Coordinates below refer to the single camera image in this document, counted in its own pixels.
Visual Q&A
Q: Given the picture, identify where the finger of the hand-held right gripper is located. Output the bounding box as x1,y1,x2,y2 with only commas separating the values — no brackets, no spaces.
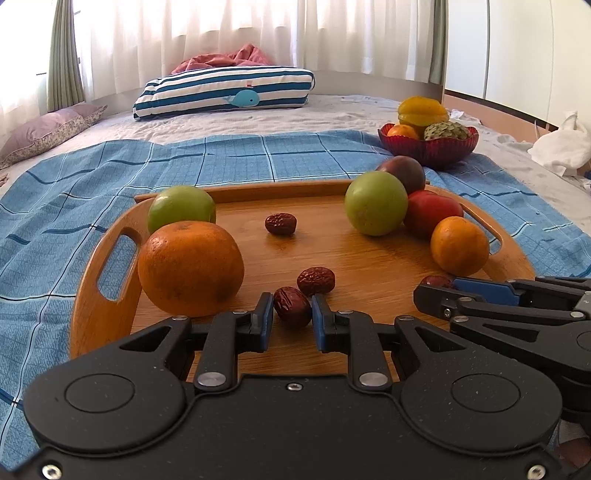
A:
413,282,585,376
452,276,591,311

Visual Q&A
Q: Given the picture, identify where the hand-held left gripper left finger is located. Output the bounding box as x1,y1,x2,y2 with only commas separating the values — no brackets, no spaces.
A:
117,292,275,395

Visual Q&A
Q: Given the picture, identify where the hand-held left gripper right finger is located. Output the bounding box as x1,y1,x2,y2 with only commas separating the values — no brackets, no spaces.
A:
311,294,467,395

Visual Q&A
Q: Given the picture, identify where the wooden tray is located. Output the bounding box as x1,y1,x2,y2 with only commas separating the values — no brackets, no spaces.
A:
69,179,536,384

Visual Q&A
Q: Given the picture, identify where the red tomato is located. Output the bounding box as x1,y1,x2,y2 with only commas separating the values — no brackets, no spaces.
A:
403,190,465,240

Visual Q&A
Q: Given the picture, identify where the dark purple mango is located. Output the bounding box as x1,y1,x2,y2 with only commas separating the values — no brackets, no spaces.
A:
376,156,426,195

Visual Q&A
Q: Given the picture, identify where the red glass bowl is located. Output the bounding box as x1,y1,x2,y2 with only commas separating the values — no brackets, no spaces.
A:
378,124,480,169

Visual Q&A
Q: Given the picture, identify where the white plastic bag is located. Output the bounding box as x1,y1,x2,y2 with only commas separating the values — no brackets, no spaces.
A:
527,111,591,177

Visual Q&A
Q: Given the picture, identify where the green custard apple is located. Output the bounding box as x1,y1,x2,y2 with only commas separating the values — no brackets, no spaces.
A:
423,121,469,141

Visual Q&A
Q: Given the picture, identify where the yellow starfruit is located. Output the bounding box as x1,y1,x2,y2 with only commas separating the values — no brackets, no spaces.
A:
398,96,450,127

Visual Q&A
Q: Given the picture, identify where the grey bed sheet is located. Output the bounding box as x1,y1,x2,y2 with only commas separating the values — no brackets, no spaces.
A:
0,93,591,232

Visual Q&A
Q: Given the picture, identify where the blue plaid cloth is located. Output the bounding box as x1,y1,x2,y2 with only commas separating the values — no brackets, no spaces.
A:
0,129,591,455

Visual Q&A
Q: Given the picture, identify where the blue striped whale pillow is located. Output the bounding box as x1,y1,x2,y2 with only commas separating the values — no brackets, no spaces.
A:
133,66,316,121

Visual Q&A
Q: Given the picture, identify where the white wardrobe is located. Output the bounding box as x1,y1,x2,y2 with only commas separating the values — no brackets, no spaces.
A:
443,0,591,134

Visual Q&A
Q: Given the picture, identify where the grey-green curtain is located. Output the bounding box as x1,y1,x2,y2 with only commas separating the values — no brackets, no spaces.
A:
47,0,86,113
428,0,450,85

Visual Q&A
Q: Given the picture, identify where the pink blanket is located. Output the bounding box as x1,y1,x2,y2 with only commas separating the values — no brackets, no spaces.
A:
171,44,273,76

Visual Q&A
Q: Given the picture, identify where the white sheer curtain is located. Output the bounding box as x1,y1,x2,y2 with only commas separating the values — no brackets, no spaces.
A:
0,0,54,121
74,0,437,104

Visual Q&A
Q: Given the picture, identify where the purple floral pillow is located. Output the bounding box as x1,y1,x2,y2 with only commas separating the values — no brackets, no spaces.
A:
0,103,108,171

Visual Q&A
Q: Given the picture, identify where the brown wooden bed rail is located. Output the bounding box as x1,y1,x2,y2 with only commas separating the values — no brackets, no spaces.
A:
443,90,555,134

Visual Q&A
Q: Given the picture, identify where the grey bed frame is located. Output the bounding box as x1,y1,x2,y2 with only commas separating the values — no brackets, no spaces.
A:
314,69,444,97

